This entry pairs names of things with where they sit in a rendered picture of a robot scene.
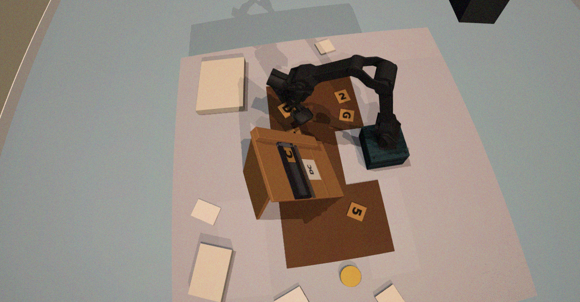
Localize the white paper ticket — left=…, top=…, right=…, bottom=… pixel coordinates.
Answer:
left=302, top=159, right=321, bottom=180

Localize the orange square tile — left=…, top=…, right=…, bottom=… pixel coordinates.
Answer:
left=347, top=202, right=367, bottom=221

